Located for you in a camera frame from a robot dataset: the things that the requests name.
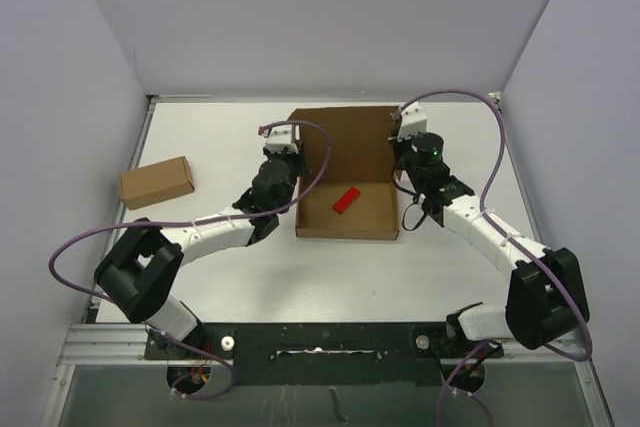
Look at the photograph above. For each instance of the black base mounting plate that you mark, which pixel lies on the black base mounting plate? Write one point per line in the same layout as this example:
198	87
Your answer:
333	354

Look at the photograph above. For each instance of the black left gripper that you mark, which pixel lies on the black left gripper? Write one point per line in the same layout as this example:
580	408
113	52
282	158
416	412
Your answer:
298	157

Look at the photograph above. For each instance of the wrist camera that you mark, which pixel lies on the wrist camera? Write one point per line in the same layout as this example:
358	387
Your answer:
280	139
411	120

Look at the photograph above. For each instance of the small folded cardboard box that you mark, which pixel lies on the small folded cardboard box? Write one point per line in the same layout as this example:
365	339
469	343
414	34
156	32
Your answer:
156	183

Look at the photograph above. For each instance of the brown cardboard box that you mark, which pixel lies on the brown cardboard box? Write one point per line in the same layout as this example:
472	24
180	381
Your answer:
361	157

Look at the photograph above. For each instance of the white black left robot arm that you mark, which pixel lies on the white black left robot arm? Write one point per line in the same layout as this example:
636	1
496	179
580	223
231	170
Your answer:
138	272

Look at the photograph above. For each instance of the red rectangular block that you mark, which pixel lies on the red rectangular block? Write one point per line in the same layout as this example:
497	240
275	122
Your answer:
346	200

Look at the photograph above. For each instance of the aluminium frame rail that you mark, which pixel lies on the aluminium frame rail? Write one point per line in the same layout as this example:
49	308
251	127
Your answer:
189	368

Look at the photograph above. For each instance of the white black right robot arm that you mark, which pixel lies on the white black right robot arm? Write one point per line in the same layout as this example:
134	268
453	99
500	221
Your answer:
546	297

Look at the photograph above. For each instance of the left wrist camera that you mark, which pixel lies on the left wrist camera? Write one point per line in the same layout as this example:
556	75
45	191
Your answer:
280	139

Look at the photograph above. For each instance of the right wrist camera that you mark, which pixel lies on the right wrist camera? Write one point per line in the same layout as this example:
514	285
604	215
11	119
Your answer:
411	120

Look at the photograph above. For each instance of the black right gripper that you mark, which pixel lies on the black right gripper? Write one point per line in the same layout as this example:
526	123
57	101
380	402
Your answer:
397	146

